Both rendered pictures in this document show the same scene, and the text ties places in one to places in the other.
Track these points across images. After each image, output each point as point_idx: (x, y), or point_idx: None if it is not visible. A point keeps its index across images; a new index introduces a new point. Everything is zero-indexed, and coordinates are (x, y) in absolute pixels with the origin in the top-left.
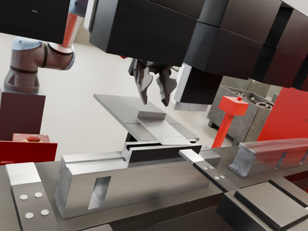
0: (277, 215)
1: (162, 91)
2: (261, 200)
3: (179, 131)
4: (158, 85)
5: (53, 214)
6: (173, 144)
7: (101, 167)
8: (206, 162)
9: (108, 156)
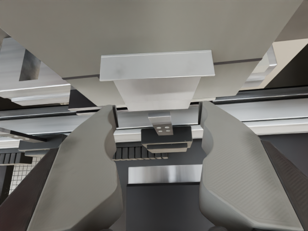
0: (157, 152)
1: (202, 139)
2: (157, 151)
3: (203, 86)
4: (210, 152)
5: (32, 139)
6: (150, 110)
7: (48, 101)
8: (170, 124)
9: (52, 91)
